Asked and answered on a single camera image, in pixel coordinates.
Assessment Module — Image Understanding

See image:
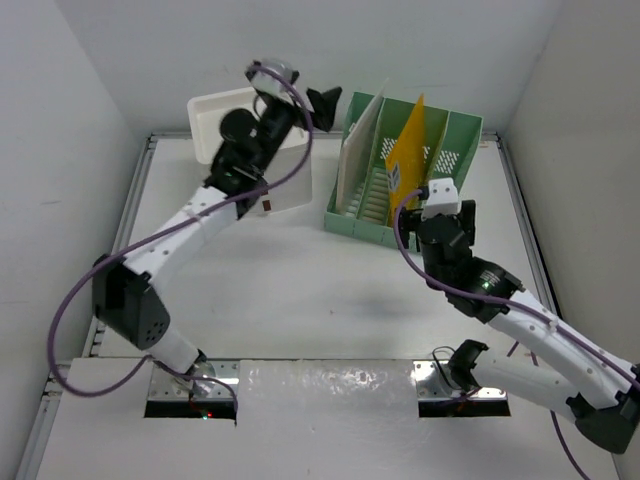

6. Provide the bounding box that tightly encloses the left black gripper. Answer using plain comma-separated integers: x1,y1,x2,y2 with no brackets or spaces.
249,70,335,173

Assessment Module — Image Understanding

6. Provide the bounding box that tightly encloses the clear plastic document sleeve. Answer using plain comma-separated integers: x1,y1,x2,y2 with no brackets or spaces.
335,79,388,215

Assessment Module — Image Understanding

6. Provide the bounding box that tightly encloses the yellow plastic folder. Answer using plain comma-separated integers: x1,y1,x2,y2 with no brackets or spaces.
383,93,427,225

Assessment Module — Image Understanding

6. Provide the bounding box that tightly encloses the white drawer cabinet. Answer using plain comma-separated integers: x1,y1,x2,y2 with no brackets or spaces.
187,87,312,217

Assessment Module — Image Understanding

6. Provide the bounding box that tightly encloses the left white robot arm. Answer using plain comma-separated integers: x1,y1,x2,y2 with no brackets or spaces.
92,87,342,375

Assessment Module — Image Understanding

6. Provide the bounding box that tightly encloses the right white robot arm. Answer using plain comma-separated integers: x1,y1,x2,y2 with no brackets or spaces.
394,201,639,455

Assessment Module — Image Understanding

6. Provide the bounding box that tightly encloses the green file rack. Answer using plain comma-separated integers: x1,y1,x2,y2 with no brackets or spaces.
324,97,483,248

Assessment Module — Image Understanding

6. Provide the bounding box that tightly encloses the white foam front board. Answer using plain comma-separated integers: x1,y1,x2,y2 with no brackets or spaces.
35,356,621,480

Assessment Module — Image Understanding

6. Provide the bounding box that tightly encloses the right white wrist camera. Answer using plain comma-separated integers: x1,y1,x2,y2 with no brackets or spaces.
421,177,461,221

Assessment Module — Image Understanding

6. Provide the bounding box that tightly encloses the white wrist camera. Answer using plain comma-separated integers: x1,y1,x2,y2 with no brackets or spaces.
421,177,461,221
245,58,299,97

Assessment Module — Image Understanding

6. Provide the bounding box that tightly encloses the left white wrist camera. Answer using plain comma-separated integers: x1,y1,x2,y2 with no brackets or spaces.
245,58,299,97

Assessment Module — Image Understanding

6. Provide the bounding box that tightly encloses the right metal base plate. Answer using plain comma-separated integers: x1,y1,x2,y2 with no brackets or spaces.
412,359,508,402

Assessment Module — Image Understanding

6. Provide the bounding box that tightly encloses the metal base plate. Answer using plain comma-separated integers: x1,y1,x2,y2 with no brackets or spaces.
147,360,239,402
412,359,508,402

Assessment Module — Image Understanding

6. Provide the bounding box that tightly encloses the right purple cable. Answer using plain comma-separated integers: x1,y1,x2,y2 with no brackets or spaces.
392,185,640,480

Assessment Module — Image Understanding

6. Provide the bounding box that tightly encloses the purple cable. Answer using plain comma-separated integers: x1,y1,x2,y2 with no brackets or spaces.
392,185,640,480
47,62,315,401

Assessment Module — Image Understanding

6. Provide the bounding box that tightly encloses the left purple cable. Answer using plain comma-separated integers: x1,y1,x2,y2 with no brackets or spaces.
47,62,315,401

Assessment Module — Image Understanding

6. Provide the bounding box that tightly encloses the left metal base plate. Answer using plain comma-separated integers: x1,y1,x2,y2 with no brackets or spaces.
147,360,239,402

